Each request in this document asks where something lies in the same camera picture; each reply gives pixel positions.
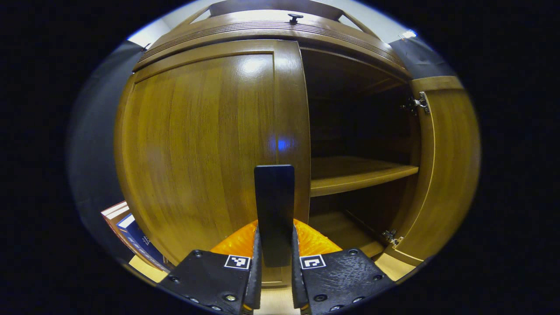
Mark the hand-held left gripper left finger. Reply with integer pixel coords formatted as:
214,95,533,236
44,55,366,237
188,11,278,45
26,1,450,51
157,219,262,315

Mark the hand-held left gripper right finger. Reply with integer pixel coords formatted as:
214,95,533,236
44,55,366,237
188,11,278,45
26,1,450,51
291,219,396,315

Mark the wooden shoe cabinet door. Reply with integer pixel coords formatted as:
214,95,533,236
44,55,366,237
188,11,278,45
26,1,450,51
115,39,312,287
385,76,481,266

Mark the wooden double-door shoe cabinet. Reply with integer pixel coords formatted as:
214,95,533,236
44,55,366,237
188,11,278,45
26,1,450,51
131,0,464,289

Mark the metal door hinge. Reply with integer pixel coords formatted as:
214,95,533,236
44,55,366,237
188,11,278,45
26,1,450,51
381,230,404,248
400,92,431,115

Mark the wooden inner shelf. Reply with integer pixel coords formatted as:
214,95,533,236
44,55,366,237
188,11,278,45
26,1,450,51
310,156,420,197

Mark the dark blue book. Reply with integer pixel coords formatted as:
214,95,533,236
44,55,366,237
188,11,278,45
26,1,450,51
117,213,171,272

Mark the red and white book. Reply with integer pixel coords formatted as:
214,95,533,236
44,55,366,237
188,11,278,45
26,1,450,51
101,201,162,270

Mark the wooden drawer with black knob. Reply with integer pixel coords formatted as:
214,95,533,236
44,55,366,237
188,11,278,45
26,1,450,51
133,10,412,79

